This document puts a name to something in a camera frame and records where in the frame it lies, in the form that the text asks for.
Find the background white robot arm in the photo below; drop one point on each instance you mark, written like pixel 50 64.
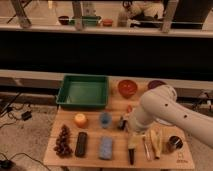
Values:
pixel 144 9

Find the metal cup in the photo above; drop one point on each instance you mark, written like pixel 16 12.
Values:
pixel 174 143

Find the black handled knife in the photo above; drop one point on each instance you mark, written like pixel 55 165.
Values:
pixel 131 156

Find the background green tray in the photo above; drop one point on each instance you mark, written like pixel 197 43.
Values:
pixel 91 20

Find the orange fruit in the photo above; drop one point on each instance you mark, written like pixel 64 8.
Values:
pixel 80 120

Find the black rectangular block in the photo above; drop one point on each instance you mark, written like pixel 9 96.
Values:
pixel 81 144

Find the metal spoon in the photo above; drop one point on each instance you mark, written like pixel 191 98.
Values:
pixel 146 149

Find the orange carrot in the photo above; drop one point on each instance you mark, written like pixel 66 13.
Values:
pixel 129 109

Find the green plastic tray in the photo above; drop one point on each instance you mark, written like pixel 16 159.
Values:
pixel 84 91

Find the blue sponge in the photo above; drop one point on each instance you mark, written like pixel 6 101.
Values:
pixel 105 148

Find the background dark red bowl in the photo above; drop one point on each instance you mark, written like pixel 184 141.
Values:
pixel 63 20

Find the background orange bowl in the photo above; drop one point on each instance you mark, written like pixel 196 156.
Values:
pixel 107 22

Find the yellow banana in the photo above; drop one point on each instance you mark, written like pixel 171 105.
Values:
pixel 156 140

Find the purple bowl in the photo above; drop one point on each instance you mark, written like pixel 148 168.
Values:
pixel 155 83

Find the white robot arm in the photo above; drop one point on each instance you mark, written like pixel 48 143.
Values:
pixel 159 104

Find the black power adapter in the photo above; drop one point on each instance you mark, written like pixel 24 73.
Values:
pixel 26 115

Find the purple grape bunch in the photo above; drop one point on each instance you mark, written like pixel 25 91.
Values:
pixel 62 147

